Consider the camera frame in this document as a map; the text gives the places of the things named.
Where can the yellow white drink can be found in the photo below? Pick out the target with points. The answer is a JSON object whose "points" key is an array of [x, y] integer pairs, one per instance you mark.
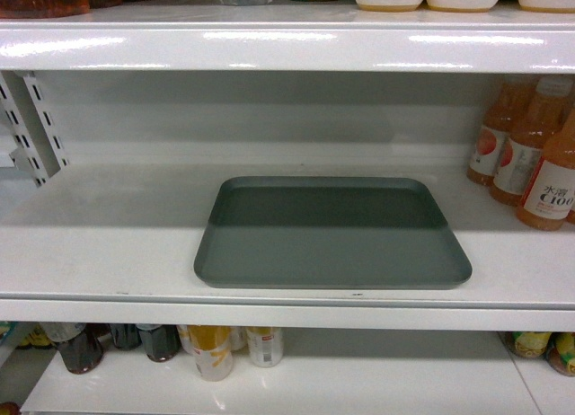
{"points": [[211, 349]]}

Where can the dark drink bottle left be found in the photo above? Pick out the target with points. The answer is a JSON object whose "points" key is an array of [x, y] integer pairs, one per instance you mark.
{"points": [[79, 349]]}

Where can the white labelled drink bottle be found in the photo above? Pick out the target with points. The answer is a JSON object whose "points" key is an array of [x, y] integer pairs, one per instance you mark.
{"points": [[266, 345]]}

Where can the dark drink bottle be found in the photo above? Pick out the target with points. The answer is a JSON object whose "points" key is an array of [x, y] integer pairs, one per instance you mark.
{"points": [[161, 341], [79, 349], [124, 336]]}

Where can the yellow fruit jar right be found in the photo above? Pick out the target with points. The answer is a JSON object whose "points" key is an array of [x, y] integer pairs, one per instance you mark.
{"points": [[560, 353]]}

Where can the yellow fruit jar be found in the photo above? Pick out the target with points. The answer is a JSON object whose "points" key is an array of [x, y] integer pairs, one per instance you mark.
{"points": [[560, 353], [527, 344]]}

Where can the grey rectangular serving tray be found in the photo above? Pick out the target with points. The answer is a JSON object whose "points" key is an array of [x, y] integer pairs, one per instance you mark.
{"points": [[306, 232]]}

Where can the white metal shelf unit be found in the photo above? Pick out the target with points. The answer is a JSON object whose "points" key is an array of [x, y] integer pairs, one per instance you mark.
{"points": [[127, 120]]}

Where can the red-brown container top left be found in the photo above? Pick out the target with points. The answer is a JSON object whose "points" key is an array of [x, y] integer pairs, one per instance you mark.
{"points": [[41, 9]]}

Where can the dark drink bottle middle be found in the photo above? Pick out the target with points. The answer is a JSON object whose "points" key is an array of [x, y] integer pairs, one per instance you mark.
{"points": [[124, 336]]}

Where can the orange juice bottle front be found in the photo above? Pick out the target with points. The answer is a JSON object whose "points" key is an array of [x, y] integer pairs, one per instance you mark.
{"points": [[549, 196]]}

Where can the dark drink bottle right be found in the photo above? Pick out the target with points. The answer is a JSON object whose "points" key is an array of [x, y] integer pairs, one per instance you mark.
{"points": [[161, 341]]}

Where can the yellow fruit jar left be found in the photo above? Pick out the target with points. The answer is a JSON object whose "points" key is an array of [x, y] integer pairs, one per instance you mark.
{"points": [[527, 344]]}

